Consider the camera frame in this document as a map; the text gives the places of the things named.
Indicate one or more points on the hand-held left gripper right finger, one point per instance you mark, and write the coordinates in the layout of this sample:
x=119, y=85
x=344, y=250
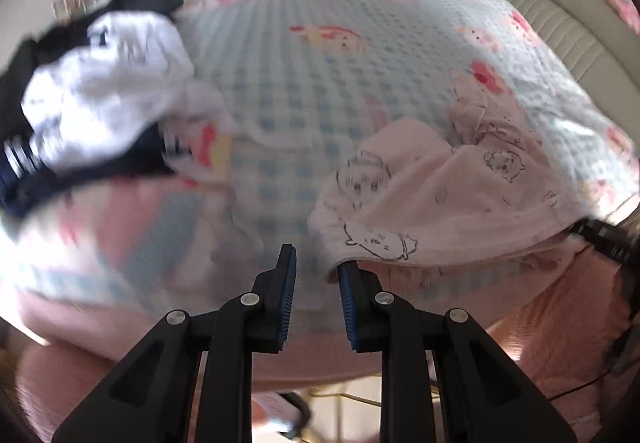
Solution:
x=350, y=308

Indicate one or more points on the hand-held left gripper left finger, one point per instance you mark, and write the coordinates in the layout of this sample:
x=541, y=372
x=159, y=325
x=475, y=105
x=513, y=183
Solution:
x=287, y=293

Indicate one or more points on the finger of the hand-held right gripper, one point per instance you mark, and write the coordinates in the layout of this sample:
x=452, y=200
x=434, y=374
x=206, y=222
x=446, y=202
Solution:
x=605, y=238

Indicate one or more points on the pink cartoon print pants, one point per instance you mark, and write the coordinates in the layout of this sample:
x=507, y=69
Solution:
x=450, y=193

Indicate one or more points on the person's pink fuzzy robe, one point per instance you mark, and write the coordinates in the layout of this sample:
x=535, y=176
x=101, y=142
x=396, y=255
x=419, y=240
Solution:
x=560, y=333

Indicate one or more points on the person's slipper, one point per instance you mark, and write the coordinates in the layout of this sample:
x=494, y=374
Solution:
x=282, y=415

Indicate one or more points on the pink and white plush toy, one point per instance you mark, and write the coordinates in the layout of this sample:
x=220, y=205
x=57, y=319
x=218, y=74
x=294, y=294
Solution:
x=620, y=5

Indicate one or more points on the grey padded headboard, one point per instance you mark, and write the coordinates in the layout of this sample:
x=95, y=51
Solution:
x=545, y=3

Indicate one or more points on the navy striped garment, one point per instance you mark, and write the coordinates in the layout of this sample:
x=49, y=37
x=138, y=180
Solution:
x=75, y=173

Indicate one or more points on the checkered cartoon print blanket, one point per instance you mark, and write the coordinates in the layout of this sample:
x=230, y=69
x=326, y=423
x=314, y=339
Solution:
x=300, y=48

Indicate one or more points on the white garment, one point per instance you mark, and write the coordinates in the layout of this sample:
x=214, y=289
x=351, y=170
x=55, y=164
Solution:
x=115, y=83

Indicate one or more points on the black garment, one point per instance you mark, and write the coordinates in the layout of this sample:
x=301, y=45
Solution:
x=145, y=0

